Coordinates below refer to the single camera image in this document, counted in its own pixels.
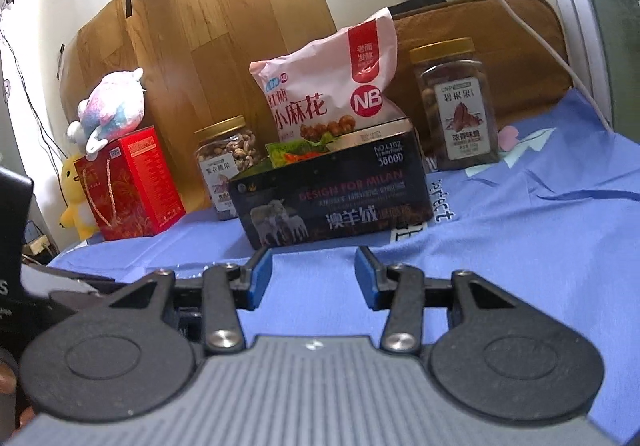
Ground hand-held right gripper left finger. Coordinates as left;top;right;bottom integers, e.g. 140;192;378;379
102;247;274;353

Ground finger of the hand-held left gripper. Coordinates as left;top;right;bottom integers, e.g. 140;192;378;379
47;275;121;321

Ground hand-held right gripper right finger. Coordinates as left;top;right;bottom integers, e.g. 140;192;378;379
354;247;524;355

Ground black printed box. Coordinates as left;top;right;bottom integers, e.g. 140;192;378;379
227;117;436;250

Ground dark green snack packet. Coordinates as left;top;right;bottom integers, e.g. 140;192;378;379
264;135;335;170

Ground person's left hand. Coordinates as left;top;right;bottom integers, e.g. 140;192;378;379
0;357;37;433

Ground yellow plush duck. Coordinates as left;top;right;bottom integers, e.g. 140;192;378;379
58;152;102;243

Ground cashew jar gold lid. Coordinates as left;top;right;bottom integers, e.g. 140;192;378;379
193;114;264;221

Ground red gift box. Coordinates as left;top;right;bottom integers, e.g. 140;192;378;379
74;125;187;243

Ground blue printed blanket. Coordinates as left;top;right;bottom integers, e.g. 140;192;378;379
46;87;640;446

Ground pink white plush toy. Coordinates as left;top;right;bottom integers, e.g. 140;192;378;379
66;67;147;155

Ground pecan jar gold lid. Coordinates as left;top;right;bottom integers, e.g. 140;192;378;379
408;37;502;173

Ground pink snack bag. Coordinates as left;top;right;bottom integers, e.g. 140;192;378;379
248;7;409;145

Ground wooden board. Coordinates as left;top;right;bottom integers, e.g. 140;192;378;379
59;0;342;227

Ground brown cushion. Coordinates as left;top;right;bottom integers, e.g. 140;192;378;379
389;0;574;149

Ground white framed window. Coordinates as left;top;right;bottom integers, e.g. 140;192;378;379
541;0;640;143

